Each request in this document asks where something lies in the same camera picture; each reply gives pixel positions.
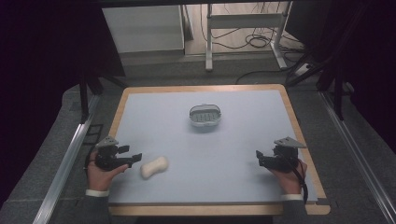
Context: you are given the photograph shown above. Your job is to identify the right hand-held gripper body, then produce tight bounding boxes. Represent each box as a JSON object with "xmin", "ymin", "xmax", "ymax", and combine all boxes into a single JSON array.
[{"xmin": 257, "ymin": 136, "xmax": 307, "ymax": 174}]

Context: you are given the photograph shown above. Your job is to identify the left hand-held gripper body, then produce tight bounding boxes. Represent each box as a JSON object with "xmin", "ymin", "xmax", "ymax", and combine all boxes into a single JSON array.
[{"xmin": 93, "ymin": 135, "xmax": 134, "ymax": 172}]

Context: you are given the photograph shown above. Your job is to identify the white soap bar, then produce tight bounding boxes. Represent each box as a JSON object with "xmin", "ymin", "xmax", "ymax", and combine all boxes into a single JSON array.
[{"xmin": 139, "ymin": 155, "xmax": 170, "ymax": 180}]

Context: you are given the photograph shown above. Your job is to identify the grey soap dish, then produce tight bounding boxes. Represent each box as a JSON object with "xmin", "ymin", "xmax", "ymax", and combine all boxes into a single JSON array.
[{"xmin": 189, "ymin": 104, "xmax": 222, "ymax": 128}]

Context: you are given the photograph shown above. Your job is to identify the person's left hand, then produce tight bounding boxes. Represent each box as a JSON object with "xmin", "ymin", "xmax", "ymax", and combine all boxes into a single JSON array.
[{"xmin": 86, "ymin": 151, "xmax": 130, "ymax": 192}]

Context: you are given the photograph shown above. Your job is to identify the person's right hand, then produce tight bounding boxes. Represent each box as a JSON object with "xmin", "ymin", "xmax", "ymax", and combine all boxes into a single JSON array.
[{"xmin": 270, "ymin": 158, "xmax": 308, "ymax": 196}]

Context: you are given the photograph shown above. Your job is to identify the light blue table mat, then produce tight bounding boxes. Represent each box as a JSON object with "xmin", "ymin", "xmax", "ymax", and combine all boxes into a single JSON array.
[{"xmin": 108, "ymin": 90, "xmax": 318, "ymax": 204}]

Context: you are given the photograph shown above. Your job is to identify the black stand leg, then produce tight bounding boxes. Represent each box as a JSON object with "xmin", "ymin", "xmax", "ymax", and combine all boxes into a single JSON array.
[
  {"xmin": 317, "ymin": 69, "xmax": 345, "ymax": 121},
  {"xmin": 78, "ymin": 74, "xmax": 106, "ymax": 125}
]

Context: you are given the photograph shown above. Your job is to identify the white cabinet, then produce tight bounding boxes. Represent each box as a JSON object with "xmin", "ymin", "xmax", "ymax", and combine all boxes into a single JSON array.
[{"xmin": 102, "ymin": 4, "xmax": 186, "ymax": 54}]

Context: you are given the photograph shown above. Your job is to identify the white metal stand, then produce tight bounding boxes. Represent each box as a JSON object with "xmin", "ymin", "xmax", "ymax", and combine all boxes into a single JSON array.
[{"xmin": 205, "ymin": 1, "xmax": 293, "ymax": 73}]

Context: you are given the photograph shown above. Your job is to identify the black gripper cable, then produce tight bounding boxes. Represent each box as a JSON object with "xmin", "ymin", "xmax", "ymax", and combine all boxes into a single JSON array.
[{"xmin": 284, "ymin": 153, "xmax": 310, "ymax": 204}]

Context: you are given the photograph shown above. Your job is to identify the aluminium rail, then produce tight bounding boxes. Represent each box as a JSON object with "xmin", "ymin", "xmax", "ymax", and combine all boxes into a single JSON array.
[
  {"xmin": 32, "ymin": 92, "xmax": 102, "ymax": 224},
  {"xmin": 318, "ymin": 91, "xmax": 396, "ymax": 224}
]

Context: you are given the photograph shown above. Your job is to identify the black floor cables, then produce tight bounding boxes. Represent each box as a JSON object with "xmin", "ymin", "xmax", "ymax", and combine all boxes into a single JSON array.
[{"xmin": 199, "ymin": 1, "xmax": 307, "ymax": 85}]

